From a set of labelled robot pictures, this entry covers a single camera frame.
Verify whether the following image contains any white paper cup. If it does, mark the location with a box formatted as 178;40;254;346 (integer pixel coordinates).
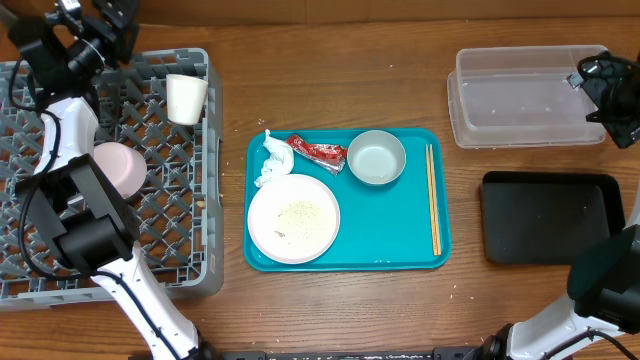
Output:
166;74;208;126

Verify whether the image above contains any small white plate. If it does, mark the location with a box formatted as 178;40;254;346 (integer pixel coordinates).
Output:
93;142;147;199

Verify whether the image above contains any wooden chopstick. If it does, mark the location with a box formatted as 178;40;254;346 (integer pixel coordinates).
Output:
425;144;439;256
427;144;442;256

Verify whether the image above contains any white napkin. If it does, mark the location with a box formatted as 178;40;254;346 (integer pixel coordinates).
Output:
254;129;295;188

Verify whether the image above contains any grey metal bowl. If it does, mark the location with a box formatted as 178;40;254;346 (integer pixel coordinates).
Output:
347;130;406;186

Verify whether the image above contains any red snack wrapper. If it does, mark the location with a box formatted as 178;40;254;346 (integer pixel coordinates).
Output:
286;134;348;176

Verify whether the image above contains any large white plate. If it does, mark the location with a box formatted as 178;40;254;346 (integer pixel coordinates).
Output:
247;174;341;265

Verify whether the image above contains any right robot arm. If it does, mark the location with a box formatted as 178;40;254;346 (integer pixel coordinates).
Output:
465;51;639;360

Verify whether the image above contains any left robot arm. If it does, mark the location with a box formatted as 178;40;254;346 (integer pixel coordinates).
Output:
8;0;219;359

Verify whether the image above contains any grey plastic dish rack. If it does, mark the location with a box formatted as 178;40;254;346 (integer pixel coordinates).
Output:
1;48;224;312

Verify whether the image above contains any clear plastic storage bin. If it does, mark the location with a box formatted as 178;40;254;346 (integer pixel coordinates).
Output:
447;45;606;149

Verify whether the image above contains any black plastic tray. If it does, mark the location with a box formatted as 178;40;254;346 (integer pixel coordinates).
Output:
480;171;626;265

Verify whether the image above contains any teal plastic serving tray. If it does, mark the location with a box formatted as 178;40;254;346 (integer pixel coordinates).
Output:
244;128;453;272

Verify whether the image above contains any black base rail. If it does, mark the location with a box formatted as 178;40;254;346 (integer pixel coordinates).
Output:
221;346;482;360

